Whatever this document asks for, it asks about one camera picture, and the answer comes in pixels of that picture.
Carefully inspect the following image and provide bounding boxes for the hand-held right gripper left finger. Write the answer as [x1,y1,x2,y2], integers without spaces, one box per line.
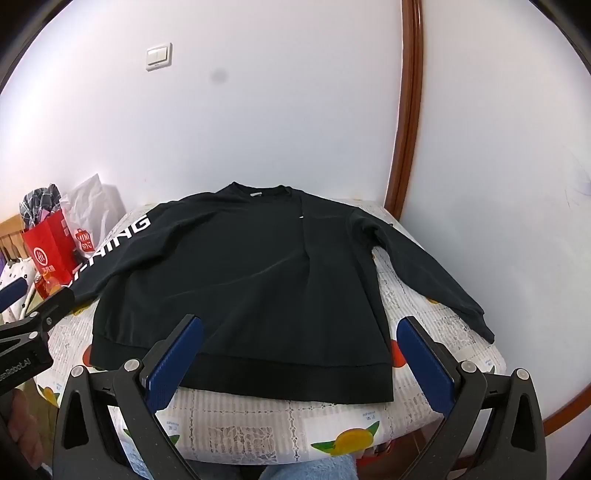
[52,314,205,480]

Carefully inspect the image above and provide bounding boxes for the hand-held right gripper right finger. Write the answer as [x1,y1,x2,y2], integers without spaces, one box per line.
[397,315,548,480]

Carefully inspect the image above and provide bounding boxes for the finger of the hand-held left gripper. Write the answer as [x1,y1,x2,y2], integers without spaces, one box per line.
[28,287,76,336]
[0,277,27,315]

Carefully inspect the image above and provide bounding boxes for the black sweatshirt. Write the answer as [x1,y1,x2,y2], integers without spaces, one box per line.
[65,181,496,403]

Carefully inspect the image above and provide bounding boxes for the person's left hand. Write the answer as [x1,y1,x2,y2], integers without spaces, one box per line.
[0,388,36,468]

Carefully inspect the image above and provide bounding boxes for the white printed cloth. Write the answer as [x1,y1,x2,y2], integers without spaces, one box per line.
[0,256,40,324]

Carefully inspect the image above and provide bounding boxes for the brown wooden furniture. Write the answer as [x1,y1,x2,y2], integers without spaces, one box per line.
[0,217,28,266]

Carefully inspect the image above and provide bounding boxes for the red paper bag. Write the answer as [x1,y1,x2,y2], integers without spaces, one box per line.
[22,208,95,301]

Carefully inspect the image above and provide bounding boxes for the dark plaid cloth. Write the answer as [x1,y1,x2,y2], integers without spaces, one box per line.
[19,184,63,229]

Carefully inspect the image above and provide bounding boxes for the fruit print tablecloth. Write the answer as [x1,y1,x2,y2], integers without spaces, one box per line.
[34,198,509,467]

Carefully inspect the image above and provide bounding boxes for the white plastic bag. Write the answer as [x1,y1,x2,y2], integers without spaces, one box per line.
[60,173,127,246]

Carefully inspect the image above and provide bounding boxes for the brown wooden baseboard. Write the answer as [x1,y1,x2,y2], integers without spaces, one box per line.
[542,355,591,437]

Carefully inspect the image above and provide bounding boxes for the light blue jeans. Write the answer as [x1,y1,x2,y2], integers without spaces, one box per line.
[260,455,358,480]

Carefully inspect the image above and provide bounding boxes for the white light switch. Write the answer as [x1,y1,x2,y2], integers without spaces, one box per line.
[145,42,174,72]

